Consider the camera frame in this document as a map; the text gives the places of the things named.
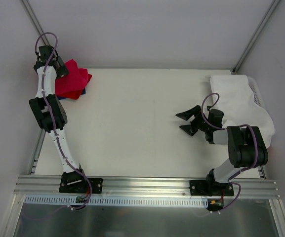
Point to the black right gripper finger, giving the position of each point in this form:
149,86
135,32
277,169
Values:
186,115
189,129

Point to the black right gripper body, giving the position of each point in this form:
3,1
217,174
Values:
197,122

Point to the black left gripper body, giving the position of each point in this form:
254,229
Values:
45,51

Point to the crimson pink t shirt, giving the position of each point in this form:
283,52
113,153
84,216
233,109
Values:
73,68

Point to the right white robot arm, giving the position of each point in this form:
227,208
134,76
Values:
246,150

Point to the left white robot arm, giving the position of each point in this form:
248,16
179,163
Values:
51,117

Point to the folded blue t shirt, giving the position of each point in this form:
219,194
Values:
74,95

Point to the folded red t shirt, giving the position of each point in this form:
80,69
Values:
72,83

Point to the white t shirt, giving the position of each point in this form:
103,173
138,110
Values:
237,103

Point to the white perforated plastic basket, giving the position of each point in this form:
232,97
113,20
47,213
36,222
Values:
256,92

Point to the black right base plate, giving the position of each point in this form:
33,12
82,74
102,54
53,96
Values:
204,188

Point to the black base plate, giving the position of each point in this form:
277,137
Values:
204,188
78,185

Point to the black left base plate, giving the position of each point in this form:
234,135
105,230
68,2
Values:
78,185

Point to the aluminium mounting rail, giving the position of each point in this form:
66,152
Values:
148,187

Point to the white slotted cable duct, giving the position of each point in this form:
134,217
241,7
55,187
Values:
119,201

